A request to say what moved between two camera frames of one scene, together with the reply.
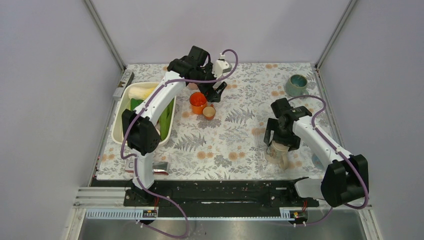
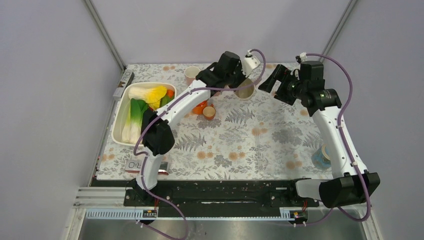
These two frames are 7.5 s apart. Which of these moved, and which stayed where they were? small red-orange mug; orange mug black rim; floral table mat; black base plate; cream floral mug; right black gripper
Moved: cream floral mug; right black gripper
Stayed: black base plate; orange mug black rim; small red-orange mug; floral table mat
